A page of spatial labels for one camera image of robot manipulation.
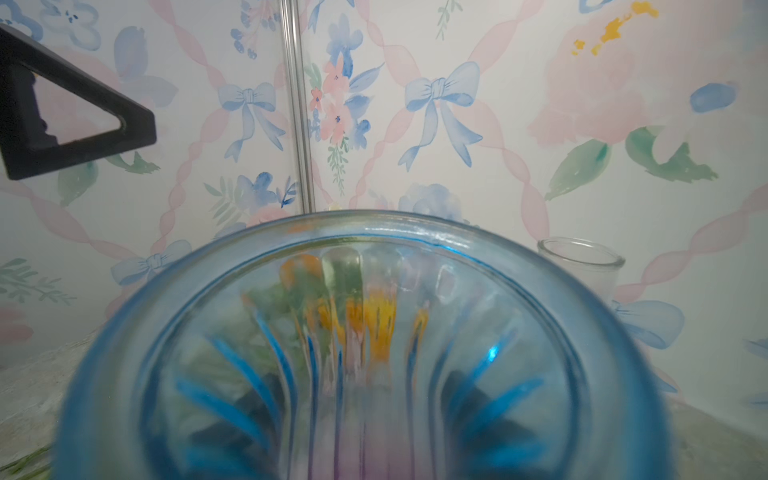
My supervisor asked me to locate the blue purple glass vase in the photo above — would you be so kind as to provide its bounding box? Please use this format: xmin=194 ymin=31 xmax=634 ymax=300
xmin=52 ymin=210 xmax=674 ymax=479

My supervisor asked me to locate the clear frosted glass vase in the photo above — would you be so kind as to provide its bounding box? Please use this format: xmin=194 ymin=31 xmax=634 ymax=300
xmin=537 ymin=236 xmax=626 ymax=304

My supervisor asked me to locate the left corner aluminium post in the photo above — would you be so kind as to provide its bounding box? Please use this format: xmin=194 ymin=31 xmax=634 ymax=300
xmin=279 ymin=0 xmax=316 ymax=214

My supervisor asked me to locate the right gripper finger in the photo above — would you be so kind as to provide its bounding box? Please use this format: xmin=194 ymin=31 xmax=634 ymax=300
xmin=1 ymin=26 xmax=157 ymax=180

